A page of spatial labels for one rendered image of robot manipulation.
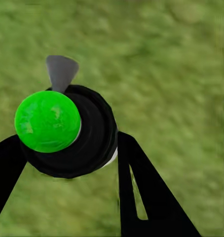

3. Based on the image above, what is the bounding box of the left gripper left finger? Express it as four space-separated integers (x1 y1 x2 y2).
0 135 27 214

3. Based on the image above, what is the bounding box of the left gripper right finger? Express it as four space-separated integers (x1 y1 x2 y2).
117 131 201 237

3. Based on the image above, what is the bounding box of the pesticide atomizer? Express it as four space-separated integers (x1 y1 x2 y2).
15 55 119 179

